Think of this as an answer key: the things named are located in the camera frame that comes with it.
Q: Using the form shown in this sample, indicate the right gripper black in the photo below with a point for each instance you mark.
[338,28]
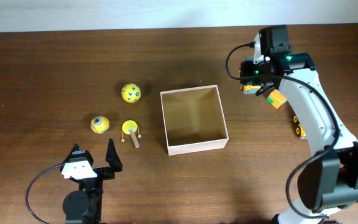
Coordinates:
[247,74]

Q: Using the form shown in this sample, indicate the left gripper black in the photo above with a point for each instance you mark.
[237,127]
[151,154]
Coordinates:
[114,161]

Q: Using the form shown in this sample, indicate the multicolour puzzle cube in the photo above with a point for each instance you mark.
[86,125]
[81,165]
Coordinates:
[276,99]

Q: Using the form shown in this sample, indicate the yellow grey dump truck toy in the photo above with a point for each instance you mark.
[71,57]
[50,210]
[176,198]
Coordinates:
[249,89]

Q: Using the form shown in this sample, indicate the yellow grey mixer truck toy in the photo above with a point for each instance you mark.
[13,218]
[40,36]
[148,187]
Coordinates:
[299,131]

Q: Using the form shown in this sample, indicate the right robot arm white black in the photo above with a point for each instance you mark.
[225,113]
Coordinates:
[327,182]

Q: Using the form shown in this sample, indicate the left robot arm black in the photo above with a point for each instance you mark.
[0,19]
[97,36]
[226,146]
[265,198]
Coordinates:
[85,204]

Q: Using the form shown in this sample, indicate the yellow ball with eye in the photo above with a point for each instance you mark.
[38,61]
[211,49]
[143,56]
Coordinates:
[99,124]

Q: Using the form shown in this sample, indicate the yellow wooden pellet drum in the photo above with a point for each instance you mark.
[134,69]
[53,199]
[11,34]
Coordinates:
[131,128]

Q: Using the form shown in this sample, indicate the yellow ball blue letters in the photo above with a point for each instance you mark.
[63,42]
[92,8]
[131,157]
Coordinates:
[131,93]

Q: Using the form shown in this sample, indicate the white cardboard box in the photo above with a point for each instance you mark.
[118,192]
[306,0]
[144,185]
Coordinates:
[193,120]

